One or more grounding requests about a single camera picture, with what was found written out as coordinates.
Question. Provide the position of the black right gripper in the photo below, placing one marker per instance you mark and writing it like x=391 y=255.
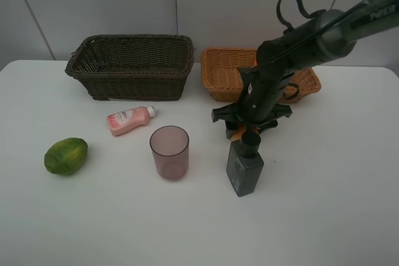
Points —
x=258 y=101

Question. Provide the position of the red yellow peach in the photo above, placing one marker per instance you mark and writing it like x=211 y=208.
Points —
x=240 y=131

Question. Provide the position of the dark grey pump bottle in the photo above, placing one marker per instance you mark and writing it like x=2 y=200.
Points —
x=244 y=164

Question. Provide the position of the translucent purple plastic cup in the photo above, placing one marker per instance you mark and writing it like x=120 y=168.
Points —
x=170 y=149

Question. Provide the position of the pink lotion bottle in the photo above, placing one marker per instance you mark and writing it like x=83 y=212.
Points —
x=127 y=120

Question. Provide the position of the green papaya fruit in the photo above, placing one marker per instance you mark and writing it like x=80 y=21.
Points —
x=67 y=156

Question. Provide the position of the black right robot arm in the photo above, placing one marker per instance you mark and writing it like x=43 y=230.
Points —
x=327 y=36

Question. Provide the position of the tan wicker basket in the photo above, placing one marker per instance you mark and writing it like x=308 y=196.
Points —
x=221 y=78

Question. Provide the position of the dark brown wicker basket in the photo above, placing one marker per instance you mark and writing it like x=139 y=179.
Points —
x=140 y=67

